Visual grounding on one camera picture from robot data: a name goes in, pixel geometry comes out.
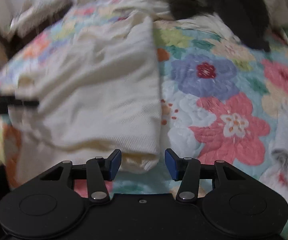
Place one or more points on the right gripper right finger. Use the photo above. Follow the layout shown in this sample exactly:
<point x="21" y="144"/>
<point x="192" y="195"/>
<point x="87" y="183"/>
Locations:
<point x="186" y="170"/>

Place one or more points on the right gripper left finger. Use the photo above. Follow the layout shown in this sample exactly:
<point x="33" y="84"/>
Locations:
<point x="98" y="171"/>

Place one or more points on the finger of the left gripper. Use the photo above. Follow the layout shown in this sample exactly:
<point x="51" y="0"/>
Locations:
<point x="11" y="100"/>

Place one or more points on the white sweater with green monster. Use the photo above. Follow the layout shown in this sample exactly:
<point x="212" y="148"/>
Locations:
<point x="100" y="93"/>

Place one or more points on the dark wooden bedside table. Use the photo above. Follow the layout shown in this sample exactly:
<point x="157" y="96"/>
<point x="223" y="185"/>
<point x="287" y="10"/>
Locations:
<point x="29" y="24"/>

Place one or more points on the floral quilt bedspread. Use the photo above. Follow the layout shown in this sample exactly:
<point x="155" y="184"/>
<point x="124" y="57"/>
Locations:
<point x="219" y="98"/>

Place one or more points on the dark brown garment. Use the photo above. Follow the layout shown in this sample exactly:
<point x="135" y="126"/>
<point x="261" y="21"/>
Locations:
<point x="247" y="19"/>

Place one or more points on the cream fleece garment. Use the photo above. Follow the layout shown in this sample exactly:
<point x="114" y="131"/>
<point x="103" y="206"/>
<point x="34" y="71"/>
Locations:
<point x="159" y="10"/>

